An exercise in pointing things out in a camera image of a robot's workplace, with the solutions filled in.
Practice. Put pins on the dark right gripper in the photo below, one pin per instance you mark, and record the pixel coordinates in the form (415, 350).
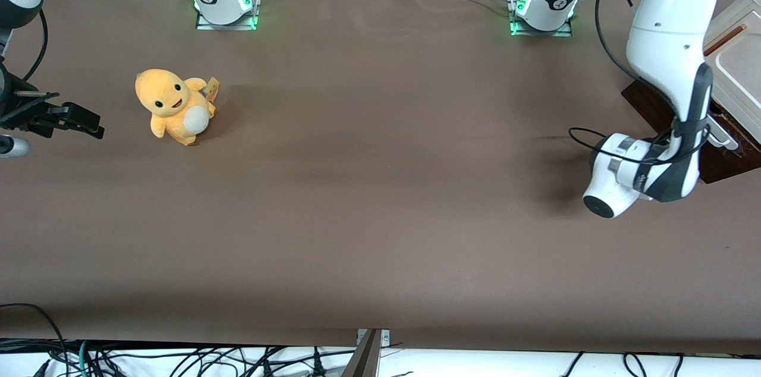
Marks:
(19, 110)

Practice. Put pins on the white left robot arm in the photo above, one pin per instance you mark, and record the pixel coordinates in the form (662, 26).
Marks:
(666, 26)

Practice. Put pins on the orange plush dinosaur toy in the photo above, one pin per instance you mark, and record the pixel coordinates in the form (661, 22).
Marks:
(172, 103)

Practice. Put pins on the brown table cover mat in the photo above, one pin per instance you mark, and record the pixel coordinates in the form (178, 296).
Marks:
(380, 187)

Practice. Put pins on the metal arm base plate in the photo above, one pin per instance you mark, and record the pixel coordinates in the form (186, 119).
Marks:
(226, 25)
(541, 32)

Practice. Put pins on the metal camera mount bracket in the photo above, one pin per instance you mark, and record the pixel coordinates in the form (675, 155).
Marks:
(368, 359)

